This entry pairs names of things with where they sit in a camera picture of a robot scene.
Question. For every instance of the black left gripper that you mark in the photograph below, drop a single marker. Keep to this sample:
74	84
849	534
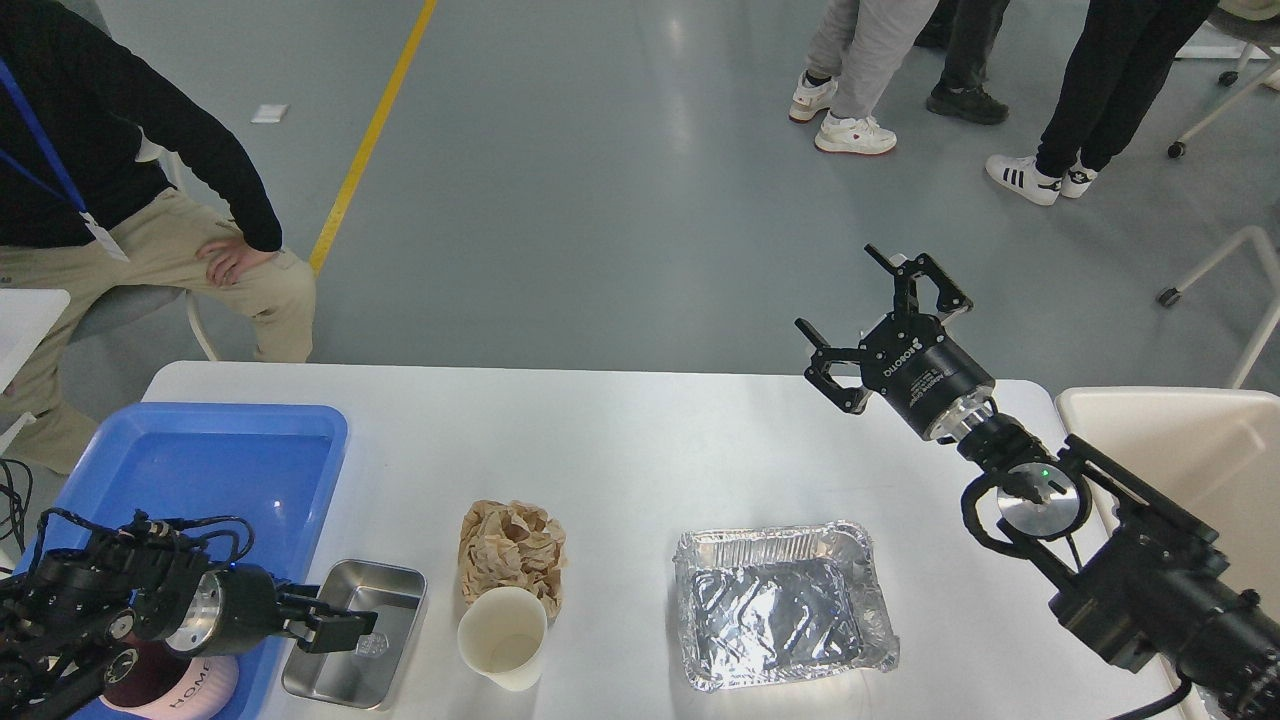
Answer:
235	608

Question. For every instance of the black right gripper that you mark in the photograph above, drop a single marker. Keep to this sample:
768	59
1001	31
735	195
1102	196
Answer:
925	385

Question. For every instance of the stainless steel tray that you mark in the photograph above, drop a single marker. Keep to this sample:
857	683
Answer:
365	676

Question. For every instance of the pink mug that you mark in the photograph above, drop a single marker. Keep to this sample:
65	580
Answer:
148	681

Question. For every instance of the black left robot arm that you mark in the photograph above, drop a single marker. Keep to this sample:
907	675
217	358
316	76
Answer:
76	622

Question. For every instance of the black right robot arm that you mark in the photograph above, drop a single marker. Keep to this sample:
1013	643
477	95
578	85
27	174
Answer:
1136	575

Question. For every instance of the blue plastic tray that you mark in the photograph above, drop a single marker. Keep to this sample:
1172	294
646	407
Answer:
275	466

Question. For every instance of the white paper cup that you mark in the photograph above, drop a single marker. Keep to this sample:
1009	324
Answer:
501	635

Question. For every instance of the crumpled brown paper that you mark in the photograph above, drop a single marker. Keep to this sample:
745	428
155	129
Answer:
513	544

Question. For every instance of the aluminium foil container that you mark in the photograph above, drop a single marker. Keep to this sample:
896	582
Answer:
780	605

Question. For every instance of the white chair leg right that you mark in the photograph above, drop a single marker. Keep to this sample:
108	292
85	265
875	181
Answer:
1233	304

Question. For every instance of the person in black shoes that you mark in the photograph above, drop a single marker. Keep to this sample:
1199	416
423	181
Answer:
966	31

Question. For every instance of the beige plastic bin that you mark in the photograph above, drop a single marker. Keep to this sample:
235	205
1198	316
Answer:
1215	452

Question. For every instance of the person with striped sneakers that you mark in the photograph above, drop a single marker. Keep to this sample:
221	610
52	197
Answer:
1116	69

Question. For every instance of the small white side table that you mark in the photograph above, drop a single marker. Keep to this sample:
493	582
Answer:
27	316

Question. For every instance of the person in black sweater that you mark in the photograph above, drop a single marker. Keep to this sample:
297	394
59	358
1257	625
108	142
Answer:
113	177

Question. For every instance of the white paper scrap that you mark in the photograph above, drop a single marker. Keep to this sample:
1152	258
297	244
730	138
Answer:
269	114

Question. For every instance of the white rolling chair frame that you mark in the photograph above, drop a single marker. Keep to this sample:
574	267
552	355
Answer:
1255	25

